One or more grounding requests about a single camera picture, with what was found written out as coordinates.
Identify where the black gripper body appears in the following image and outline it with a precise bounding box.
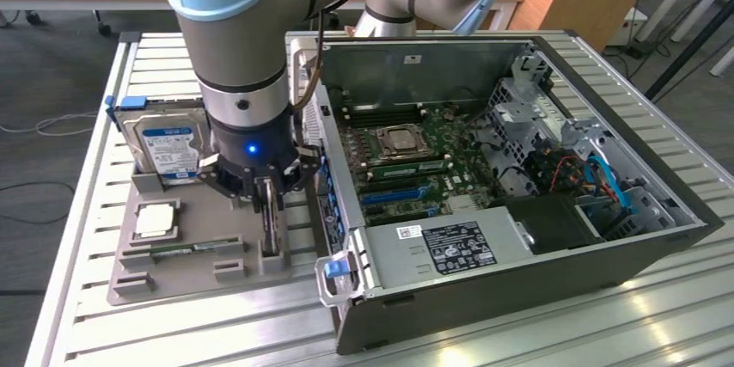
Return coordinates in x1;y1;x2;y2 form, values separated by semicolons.
208;111;300;201

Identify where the black graphics card metal bracket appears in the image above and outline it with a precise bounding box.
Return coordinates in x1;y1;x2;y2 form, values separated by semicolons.
258;177;283;259

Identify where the grey parts rack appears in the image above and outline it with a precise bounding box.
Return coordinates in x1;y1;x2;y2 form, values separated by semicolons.
106;168;299;307

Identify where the hard disk in blue caddy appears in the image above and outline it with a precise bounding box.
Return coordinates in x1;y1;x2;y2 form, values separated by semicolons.
104;94;215;187

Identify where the spare CPU silver lid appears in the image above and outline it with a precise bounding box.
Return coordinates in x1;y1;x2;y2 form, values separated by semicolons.
135;204;176;239

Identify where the spare green RAM stick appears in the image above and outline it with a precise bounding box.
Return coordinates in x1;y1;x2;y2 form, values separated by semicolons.
150;241;236;256

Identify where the blue expansion slot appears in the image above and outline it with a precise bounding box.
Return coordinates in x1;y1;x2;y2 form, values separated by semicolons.
359;188;433;207

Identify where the installed CPU with paste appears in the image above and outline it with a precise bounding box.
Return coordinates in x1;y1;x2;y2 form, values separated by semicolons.
385;129;425;154

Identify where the blue case latch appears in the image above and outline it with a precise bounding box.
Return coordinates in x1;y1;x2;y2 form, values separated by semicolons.
322;254;351;280

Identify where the grey power supply unit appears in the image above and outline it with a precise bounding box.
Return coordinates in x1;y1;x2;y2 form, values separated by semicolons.
354;205;538;291

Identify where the green motherboard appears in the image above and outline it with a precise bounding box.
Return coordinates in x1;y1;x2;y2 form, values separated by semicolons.
338;100;511;226

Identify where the silver chipset heatsink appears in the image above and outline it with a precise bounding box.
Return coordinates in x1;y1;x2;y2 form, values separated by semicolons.
450;194;485;214

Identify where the silver perforated drive cage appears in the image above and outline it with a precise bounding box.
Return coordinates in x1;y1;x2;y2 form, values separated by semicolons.
486;76;581;170

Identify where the open black PC case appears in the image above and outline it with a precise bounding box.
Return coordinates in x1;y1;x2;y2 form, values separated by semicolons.
290;34;725;358

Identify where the black plastic cover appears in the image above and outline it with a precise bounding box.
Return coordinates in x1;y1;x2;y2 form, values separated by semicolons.
507;193;607;256

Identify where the silver disk bay with rails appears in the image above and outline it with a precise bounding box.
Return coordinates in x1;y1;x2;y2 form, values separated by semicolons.
565;117;710;242

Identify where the white floor device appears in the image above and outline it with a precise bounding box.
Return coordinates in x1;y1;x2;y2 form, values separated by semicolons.
607;5;653;48

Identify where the metal CPU socket frame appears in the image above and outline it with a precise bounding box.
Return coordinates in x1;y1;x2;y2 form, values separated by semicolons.
373;123;438;161

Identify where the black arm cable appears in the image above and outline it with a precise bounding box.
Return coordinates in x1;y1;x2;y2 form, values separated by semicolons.
290;0;330;147

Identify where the orange red wire bundle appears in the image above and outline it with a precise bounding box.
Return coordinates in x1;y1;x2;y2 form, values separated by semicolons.
547;154;586;194

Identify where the blue data wire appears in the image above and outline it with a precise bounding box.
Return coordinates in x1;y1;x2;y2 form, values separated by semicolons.
583;151;639;216

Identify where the white table frame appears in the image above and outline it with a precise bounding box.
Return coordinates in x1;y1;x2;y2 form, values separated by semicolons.
633;0;734;78

